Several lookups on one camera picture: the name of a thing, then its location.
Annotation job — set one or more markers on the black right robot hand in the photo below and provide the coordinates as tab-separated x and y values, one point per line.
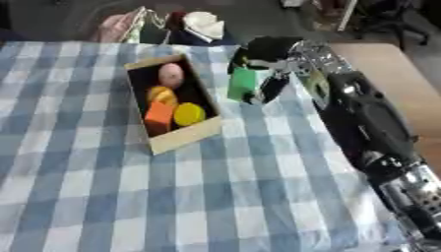
270	49

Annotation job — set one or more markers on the green rectangular block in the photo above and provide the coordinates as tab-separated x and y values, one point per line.
242	84

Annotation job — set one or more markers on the silver and black right robot arm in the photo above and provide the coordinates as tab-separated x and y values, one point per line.
367	121

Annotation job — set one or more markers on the tan cardboard box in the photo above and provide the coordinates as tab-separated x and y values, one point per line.
172	105

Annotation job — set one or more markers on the pink toy egg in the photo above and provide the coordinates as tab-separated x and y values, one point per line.
171	75

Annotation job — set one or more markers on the yellow cylinder block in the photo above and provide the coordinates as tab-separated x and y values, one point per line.
189	114

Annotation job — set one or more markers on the bag with white cloth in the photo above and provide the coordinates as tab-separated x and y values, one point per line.
166	28

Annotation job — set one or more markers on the yellow orange toy fruit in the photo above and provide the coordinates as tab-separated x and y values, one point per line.
162	95

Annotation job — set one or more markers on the black office chair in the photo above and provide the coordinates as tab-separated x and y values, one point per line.
390	19

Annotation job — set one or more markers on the orange block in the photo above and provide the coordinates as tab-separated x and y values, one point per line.
159	116

